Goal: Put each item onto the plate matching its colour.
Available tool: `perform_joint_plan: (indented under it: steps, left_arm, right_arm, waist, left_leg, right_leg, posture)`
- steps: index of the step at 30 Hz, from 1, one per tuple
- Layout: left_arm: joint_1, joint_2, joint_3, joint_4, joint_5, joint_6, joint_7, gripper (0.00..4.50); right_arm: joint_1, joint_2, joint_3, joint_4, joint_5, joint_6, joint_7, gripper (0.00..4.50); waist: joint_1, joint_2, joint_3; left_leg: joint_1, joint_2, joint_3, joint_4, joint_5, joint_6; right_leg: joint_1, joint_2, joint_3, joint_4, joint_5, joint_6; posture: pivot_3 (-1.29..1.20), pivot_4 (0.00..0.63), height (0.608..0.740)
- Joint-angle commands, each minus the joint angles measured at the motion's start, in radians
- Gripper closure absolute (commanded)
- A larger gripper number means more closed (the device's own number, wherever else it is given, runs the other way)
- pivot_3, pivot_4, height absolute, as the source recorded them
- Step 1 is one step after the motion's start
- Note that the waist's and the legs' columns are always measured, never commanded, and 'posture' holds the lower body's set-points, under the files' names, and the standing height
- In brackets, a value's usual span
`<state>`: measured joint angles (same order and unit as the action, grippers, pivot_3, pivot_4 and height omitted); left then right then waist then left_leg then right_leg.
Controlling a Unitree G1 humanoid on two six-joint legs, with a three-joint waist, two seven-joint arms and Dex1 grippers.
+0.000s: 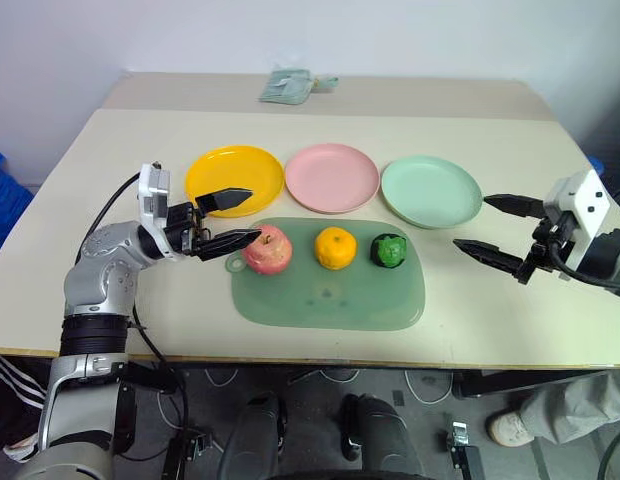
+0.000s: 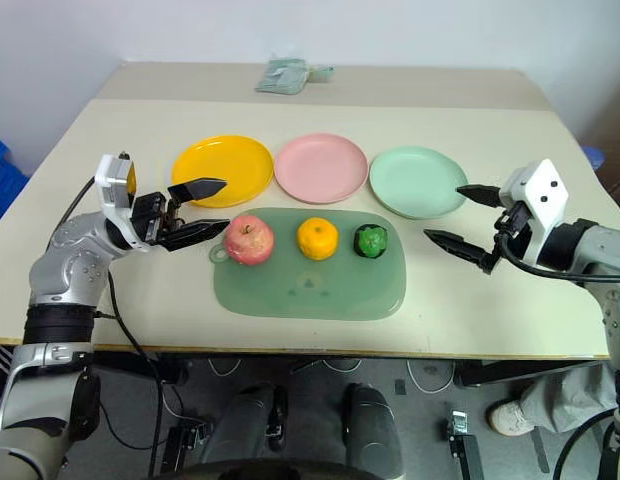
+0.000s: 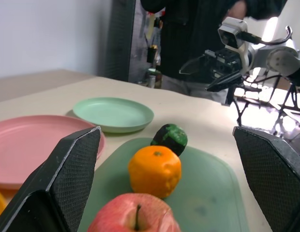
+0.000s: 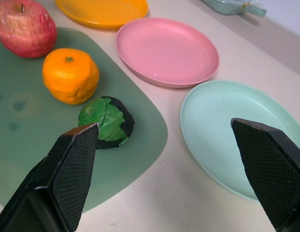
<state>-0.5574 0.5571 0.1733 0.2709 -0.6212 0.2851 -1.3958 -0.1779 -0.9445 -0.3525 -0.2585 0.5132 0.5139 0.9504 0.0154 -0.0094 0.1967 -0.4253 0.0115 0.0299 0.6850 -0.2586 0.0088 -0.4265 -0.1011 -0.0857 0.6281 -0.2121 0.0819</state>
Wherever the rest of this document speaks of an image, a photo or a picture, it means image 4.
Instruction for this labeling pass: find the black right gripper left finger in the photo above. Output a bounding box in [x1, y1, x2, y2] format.
[0, 122, 100, 232]

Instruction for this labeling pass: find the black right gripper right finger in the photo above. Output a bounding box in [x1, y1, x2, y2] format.
[230, 117, 300, 232]

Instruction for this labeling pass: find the light green plate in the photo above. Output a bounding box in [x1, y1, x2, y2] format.
[180, 80, 300, 203]

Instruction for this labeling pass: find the green black avocado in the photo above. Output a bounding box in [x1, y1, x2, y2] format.
[78, 96, 135, 150]

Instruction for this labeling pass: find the pink plate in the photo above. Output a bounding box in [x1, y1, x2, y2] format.
[115, 17, 220, 88]

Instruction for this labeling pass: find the orange plate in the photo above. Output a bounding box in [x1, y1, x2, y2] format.
[55, 0, 149, 29]

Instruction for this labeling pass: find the green mat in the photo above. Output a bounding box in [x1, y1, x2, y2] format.
[0, 27, 169, 215]

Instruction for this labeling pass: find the orange mandarin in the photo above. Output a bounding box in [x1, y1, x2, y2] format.
[42, 48, 100, 105]

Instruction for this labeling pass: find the red apple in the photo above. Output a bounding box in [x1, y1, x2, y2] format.
[0, 0, 58, 59]

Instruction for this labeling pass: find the clear green plastic bag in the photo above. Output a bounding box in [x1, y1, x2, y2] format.
[200, 0, 268, 17]

